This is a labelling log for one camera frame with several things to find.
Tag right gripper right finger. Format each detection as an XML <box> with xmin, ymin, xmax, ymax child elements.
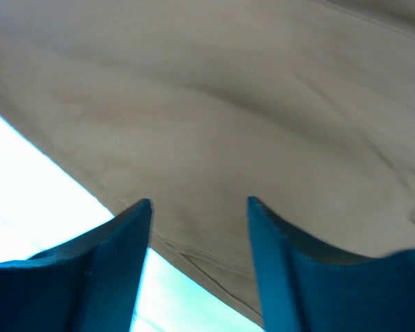
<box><xmin>247</xmin><ymin>196</ymin><xmax>415</xmax><ymax>331</ymax></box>

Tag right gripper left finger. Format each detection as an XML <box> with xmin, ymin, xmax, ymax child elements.
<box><xmin>0</xmin><ymin>199</ymin><xmax>152</xmax><ymax>331</ymax></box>

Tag brown trousers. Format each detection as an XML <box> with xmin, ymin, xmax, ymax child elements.
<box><xmin>0</xmin><ymin>1</ymin><xmax>415</xmax><ymax>324</ymax></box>

